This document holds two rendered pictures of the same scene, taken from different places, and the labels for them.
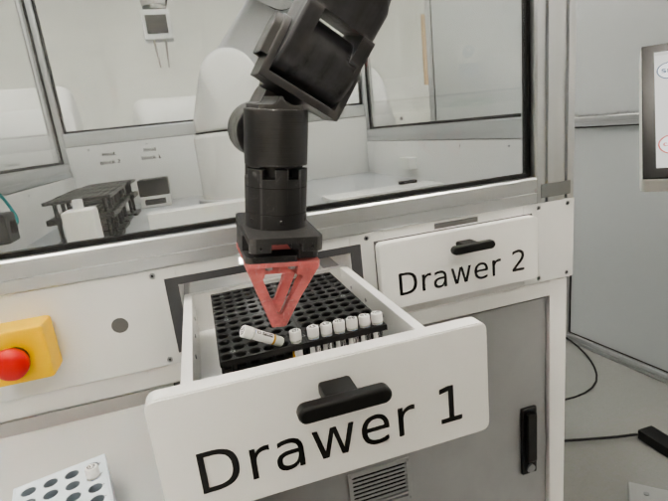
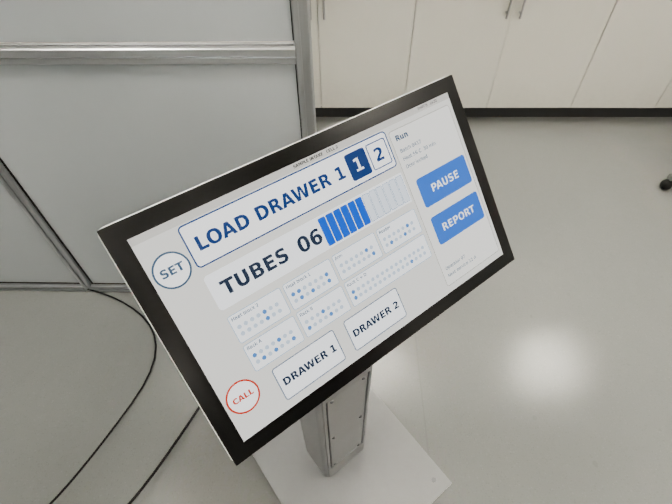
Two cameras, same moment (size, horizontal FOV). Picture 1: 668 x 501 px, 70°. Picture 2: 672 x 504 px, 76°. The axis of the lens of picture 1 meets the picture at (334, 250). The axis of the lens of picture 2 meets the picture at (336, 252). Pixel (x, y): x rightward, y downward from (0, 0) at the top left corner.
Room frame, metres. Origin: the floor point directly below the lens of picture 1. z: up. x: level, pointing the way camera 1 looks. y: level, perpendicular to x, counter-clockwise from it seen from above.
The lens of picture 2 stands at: (0.66, -0.48, 1.51)
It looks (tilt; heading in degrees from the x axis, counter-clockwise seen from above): 49 degrees down; 294
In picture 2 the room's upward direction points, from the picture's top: 1 degrees counter-clockwise
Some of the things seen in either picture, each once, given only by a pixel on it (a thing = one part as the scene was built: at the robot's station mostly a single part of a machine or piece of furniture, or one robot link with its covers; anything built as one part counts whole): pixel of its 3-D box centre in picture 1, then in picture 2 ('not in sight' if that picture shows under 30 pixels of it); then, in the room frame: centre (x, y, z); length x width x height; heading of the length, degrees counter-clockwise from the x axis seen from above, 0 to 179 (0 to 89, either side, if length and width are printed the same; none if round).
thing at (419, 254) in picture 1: (460, 260); not in sight; (0.75, -0.21, 0.87); 0.29 x 0.02 x 0.11; 105
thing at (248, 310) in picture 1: (289, 331); not in sight; (0.55, 0.07, 0.87); 0.22 x 0.18 x 0.06; 15
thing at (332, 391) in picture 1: (340, 395); not in sight; (0.33, 0.01, 0.91); 0.07 x 0.04 x 0.01; 105
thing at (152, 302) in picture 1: (256, 235); not in sight; (1.14, 0.18, 0.87); 1.02 x 0.95 x 0.14; 105
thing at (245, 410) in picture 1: (334, 412); not in sight; (0.36, 0.01, 0.87); 0.29 x 0.02 x 0.11; 105
